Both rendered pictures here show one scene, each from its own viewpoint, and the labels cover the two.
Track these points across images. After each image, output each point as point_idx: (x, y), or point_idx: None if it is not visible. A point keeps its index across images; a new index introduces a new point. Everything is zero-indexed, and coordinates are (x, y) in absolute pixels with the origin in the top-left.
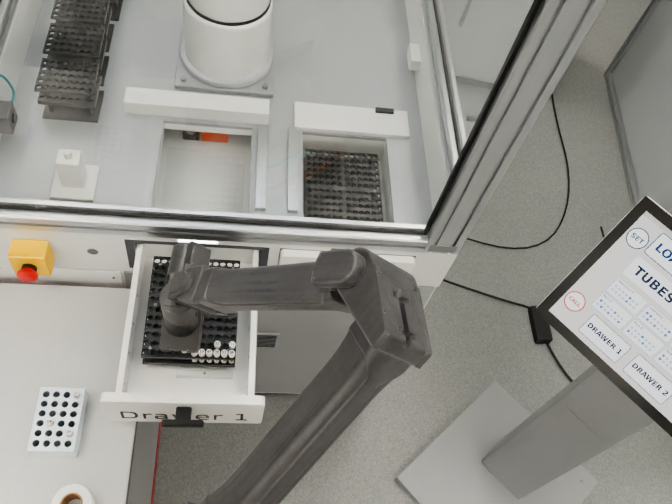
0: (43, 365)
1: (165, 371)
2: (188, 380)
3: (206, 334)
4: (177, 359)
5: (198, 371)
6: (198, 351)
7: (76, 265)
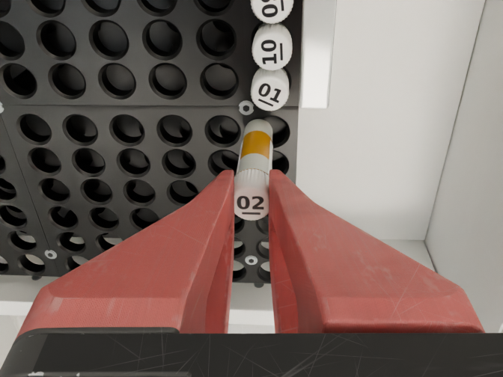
0: (251, 327)
1: (299, 138)
2: (339, 51)
3: (144, 21)
4: (271, 123)
5: (311, 16)
6: (271, 69)
7: (7, 339)
